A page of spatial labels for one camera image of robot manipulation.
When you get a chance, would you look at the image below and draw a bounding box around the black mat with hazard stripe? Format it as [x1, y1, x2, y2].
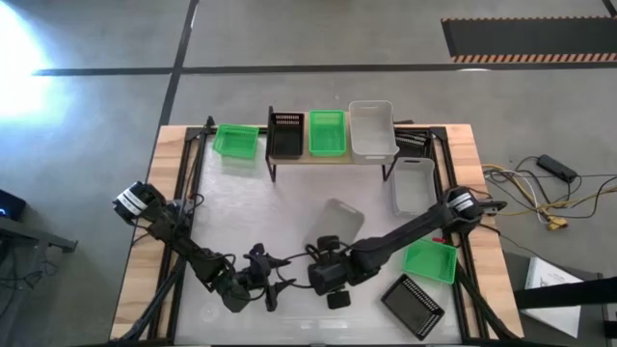
[441, 16, 617, 65]

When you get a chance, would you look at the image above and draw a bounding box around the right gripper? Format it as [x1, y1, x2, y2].
[307, 234, 353, 310]

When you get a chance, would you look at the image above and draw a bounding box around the white glossy table sheet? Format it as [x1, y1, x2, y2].
[173, 134, 464, 346]

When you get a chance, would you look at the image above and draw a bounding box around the green plastic basket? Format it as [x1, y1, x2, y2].
[308, 109, 348, 158]
[402, 238, 458, 285]
[211, 123, 260, 160]

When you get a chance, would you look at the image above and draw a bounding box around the white paper sheet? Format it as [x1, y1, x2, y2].
[522, 256, 585, 339]

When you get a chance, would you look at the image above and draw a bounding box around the black plastic basket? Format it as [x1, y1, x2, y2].
[380, 273, 445, 342]
[268, 111, 306, 160]

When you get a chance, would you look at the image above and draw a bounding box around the black aluminium table frame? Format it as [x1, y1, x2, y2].
[108, 115, 524, 347]

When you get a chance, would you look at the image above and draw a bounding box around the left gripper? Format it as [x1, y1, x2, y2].
[240, 242, 298, 312]

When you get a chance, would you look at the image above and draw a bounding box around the grey metal stand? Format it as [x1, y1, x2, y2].
[0, 216, 78, 254]

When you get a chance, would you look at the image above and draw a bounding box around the black device with blue light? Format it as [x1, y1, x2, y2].
[0, 189, 27, 222]

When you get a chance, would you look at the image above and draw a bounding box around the wooden shelf with black legs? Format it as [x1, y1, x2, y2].
[266, 105, 399, 183]

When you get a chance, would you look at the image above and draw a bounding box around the black strap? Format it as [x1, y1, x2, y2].
[513, 275, 617, 310]

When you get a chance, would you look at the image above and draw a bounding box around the black power adapter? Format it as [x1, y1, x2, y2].
[536, 153, 578, 184]

